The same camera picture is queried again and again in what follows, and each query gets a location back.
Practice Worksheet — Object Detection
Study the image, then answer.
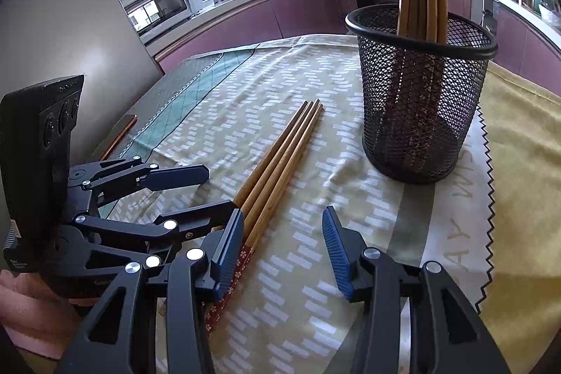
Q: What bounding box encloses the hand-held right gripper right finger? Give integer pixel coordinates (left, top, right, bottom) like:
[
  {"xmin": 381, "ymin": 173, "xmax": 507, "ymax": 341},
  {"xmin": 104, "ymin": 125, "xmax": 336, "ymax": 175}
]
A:
[{"xmin": 321, "ymin": 205, "xmax": 511, "ymax": 374}]

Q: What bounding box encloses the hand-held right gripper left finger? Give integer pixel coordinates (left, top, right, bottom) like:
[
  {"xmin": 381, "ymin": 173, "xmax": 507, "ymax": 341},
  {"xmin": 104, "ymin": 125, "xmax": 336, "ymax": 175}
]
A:
[{"xmin": 55, "ymin": 208, "xmax": 245, "ymax": 374}]

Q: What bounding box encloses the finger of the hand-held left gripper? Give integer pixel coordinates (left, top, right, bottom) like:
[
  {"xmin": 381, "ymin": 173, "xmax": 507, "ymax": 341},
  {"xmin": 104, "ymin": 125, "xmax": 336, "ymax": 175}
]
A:
[
  {"xmin": 66, "ymin": 156, "xmax": 210, "ymax": 205},
  {"xmin": 74, "ymin": 200, "xmax": 240, "ymax": 245}
]

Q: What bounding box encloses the black mesh utensil holder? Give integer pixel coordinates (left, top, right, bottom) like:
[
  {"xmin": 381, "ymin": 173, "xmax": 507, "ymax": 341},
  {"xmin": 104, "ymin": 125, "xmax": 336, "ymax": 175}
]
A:
[{"xmin": 345, "ymin": 4, "xmax": 499, "ymax": 184}]

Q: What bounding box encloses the rose gold smartphone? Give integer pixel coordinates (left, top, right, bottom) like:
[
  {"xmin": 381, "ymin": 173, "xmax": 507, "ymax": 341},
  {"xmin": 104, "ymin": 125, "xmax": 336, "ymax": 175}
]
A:
[{"xmin": 100, "ymin": 115, "xmax": 139, "ymax": 163}]

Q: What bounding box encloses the patterned beige teal tablecloth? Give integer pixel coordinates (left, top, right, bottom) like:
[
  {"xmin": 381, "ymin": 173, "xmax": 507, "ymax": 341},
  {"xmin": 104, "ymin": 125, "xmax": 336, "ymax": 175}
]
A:
[{"xmin": 94, "ymin": 33, "xmax": 496, "ymax": 374}]

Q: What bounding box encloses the tall refrigerator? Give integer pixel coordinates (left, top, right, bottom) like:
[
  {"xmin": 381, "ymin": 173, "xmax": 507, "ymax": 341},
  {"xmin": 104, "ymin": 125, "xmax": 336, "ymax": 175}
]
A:
[{"xmin": 0, "ymin": 0, "xmax": 165, "ymax": 165}]

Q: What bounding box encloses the white microwave oven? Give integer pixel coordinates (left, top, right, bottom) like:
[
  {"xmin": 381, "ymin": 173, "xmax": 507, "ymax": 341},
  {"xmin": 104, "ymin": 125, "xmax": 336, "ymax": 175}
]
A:
[{"xmin": 124, "ymin": 0, "xmax": 203, "ymax": 37}]

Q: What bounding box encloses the pink base cabinet with sink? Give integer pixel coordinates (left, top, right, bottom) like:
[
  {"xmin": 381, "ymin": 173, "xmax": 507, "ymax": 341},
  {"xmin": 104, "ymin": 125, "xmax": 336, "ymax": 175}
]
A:
[{"xmin": 139, "ymin": 0, "xmax": 358, "ymax": 75}]

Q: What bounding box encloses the yellow cloth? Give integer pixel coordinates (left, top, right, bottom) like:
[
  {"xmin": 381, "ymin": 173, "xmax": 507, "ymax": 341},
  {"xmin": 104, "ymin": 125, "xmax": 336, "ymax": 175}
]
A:
[{"xmin": 475, "ymin": 61, "xmax": 561, "ymax": 357}]

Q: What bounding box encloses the pink peninsula base cabinet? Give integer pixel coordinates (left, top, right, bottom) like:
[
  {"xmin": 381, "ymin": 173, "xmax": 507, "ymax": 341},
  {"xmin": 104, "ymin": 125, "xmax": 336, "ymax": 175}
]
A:
[{"xmin": 444, "ymin": 0, "xmax": 561, "ymax": 95}]

